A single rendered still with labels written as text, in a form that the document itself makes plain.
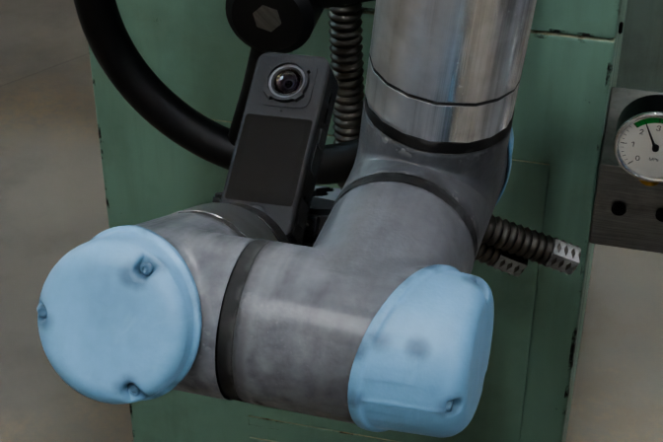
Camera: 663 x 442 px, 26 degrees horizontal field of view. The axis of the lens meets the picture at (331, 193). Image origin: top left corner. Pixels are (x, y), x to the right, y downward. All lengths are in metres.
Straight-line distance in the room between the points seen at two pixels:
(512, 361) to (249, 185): 0.58
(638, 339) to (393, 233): 1.30
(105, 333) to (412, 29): 0.19
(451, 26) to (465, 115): 0.05
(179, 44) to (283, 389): 0.62
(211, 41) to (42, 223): 0.97
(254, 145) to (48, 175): 1.44
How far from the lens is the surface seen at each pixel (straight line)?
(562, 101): 1.16
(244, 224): 0.73
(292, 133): 0.80
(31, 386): 1.87
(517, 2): 0.66
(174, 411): 1.48
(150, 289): 0.62
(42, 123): 2.36
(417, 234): 0.66
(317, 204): 0.84
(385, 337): 0.61
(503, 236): 1.11
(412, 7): 0.65
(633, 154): 1.11
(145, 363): 0.63
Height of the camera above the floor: 1.26
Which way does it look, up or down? 36 degrees down
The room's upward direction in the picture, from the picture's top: straight up
